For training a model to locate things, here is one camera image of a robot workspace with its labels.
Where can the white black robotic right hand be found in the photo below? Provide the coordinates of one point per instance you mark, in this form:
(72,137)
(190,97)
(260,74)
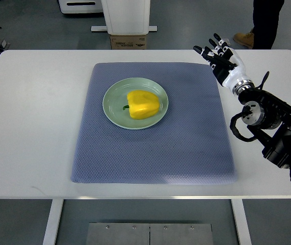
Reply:
(228,68)

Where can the yellow bell pepper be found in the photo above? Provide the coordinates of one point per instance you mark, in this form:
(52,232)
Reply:
(142,104)

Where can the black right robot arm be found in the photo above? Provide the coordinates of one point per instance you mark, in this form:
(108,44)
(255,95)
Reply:
(265,118)

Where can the light green plate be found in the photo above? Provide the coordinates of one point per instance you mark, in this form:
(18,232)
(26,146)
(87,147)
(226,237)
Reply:
(115,99)

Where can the tan work boot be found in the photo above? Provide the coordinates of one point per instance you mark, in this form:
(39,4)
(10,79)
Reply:
(245,39)

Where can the person in dark trousers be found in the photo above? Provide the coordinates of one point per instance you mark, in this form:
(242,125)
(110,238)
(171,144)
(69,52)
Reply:
(265,22)

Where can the cardboard box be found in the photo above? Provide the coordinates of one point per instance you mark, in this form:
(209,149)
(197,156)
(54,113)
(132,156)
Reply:
(128,42)

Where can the blue textured mat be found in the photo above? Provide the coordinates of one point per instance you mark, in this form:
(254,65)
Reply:
(189,145)

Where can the white cabinet with slot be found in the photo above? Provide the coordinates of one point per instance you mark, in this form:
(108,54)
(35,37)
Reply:
(80,6)

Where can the white machine pedestal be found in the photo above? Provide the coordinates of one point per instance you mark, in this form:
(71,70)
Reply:
(126,17)

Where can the grey metal base plate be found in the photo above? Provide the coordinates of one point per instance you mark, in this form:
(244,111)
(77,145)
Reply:
(147,233)

